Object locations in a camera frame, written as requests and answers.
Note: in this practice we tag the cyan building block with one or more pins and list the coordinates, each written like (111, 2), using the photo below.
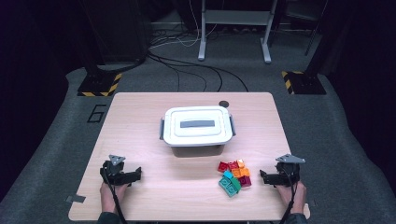
(228, 174)

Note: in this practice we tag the magenta building block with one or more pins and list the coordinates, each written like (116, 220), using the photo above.
(245, 181)

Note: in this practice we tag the thin black stand leg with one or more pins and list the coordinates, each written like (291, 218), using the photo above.
(312, 40)

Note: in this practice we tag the grey metal table frame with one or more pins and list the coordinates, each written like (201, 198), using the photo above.
(236, 17)

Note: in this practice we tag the person's right hand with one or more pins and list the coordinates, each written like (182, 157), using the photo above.
(297, 196)

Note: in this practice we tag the clear brown storage box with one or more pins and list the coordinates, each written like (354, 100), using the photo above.
(196, 151)

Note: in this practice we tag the orange building block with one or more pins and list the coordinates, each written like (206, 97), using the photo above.
(236, 173)
(240, 162)
(245, 171)

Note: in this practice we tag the teal building block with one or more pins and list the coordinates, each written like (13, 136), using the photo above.
(224, 182)
(231, 190)

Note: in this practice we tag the green building block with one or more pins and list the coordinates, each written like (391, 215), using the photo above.
(236, 184)

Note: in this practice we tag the black table grommet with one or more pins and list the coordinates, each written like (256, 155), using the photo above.
(223, 104)

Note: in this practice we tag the red white-dotted building block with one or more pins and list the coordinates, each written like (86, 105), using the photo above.
(233, 165)

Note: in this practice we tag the grey tape strip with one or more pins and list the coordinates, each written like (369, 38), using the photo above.
(312, 203)
(75, 198)

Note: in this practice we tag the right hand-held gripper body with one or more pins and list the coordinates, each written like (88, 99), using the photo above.
(288, 171)

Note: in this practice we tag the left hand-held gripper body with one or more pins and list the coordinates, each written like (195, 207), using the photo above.
(112, 169)

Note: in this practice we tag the black striped stand base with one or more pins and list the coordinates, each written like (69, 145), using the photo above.
(99, 84)
(303, 83)

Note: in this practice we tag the person's left hand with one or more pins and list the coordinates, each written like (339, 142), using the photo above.
(109, 196)

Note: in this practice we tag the black equipment cabinet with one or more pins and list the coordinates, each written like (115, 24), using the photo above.
(124, 31)

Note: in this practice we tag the white box lid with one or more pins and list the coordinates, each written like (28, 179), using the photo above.
(196, 137)

